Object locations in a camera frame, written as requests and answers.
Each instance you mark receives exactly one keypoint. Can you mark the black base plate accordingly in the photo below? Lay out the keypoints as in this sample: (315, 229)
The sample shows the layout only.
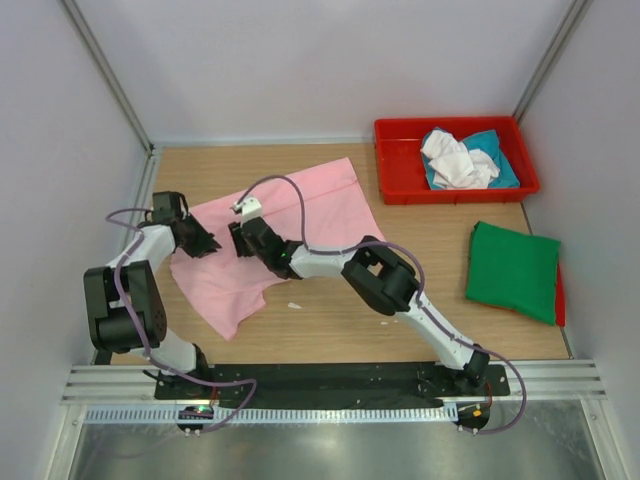
(281, 384)

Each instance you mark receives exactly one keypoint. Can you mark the green folded t-shirt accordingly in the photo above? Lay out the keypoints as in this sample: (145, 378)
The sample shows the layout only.
(513, 269)

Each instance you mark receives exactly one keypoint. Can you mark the pink t-shirt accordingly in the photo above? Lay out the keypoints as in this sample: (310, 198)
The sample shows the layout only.
(226, 289)

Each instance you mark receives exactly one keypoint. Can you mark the white slotted cable duct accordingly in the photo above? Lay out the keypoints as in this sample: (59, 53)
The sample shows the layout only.
(200, 414)

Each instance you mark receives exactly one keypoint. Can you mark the red plastic bin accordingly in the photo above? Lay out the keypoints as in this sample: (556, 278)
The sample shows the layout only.
(402, 177)

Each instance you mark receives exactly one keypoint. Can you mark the aluminium frame rail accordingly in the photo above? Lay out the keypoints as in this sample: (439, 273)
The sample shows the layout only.
(543, 379)

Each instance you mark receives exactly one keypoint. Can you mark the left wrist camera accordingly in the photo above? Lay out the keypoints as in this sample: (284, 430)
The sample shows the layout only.
(167, 207)

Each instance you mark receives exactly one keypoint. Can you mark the teal crumpled t-shirt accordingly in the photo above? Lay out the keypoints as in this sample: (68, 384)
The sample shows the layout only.
(489, 142)

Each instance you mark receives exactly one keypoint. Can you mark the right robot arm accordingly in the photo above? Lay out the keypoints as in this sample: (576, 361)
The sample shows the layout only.
(387, 284)

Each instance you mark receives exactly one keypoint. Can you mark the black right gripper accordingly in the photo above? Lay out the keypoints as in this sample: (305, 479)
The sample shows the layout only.
(247, 240)

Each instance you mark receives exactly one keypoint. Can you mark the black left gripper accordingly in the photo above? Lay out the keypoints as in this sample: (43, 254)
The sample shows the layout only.
(192, 235)

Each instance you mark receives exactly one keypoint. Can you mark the white crumpled t-shirt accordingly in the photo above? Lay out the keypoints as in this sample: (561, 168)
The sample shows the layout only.
(450, 165)

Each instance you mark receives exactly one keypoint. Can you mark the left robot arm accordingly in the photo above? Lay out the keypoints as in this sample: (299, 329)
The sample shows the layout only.
(125, 311)

